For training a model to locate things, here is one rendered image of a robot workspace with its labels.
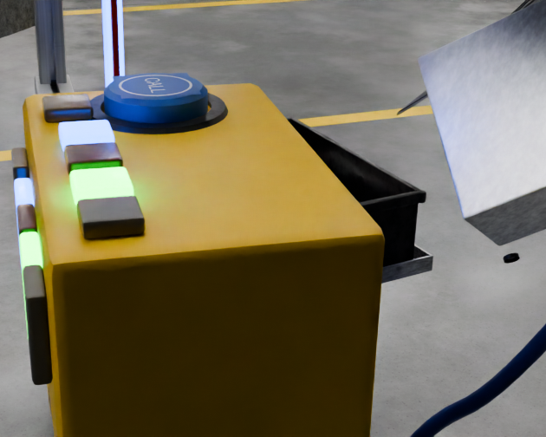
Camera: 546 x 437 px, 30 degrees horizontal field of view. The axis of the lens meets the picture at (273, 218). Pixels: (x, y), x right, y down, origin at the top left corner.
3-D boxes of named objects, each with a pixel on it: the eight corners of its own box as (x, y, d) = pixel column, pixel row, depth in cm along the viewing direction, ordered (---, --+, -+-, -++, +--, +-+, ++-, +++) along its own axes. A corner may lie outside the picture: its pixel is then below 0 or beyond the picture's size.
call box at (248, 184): (369, 512, 34) (393, 224, 30) (65, 562, 32) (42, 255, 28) (254, 292, 48) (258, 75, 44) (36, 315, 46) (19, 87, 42)
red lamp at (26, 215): (43, 308, 35) (37, 227, 33) (25, 309, 34) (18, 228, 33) (39, 278, 36) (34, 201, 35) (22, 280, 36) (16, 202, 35)
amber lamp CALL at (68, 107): (94, 121, 39) (93, 106, 38) (45, 124, 38) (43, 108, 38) (88, 107, 40) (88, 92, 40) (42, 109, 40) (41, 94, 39)
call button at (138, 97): (217, 137, 39) (217, 93, 38) (111, 144, 38) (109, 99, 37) (197, 105, 42) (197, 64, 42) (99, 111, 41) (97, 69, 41)
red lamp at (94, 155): (124, 175, 34) (123, 158, 33) (68, 179, 33) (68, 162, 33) (117, 156, 35) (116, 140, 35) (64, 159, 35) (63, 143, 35)
